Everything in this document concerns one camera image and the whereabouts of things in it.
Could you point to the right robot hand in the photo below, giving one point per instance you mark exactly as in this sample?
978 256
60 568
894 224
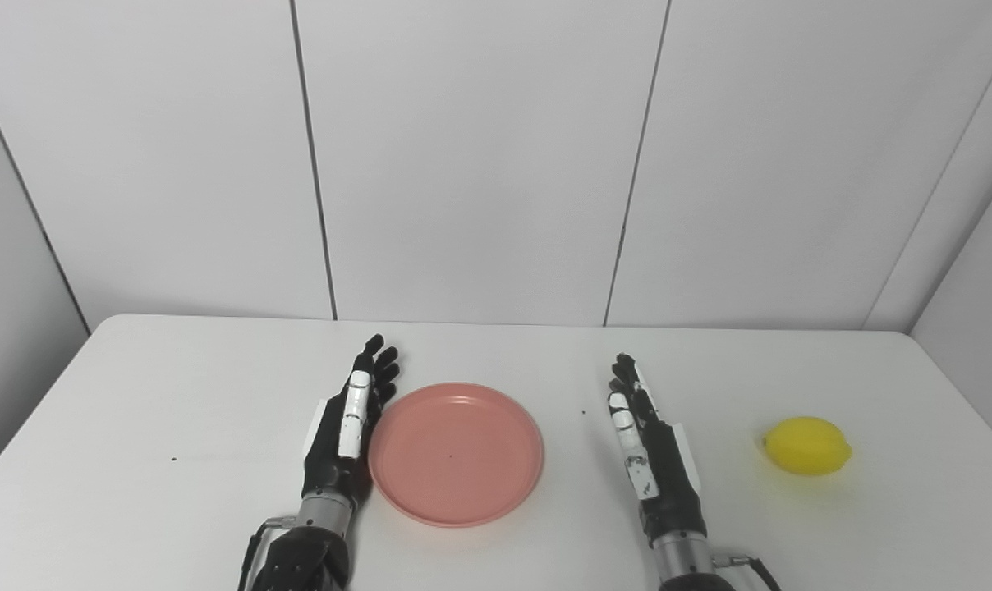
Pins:
656 468

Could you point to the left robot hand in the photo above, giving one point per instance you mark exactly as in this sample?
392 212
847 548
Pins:
340 443

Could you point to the pink plate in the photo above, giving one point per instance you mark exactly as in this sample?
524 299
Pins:
456 454

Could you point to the yellow lemon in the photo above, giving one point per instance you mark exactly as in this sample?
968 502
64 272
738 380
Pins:
807 445

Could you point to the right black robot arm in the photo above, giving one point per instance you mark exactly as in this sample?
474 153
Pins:
685 562

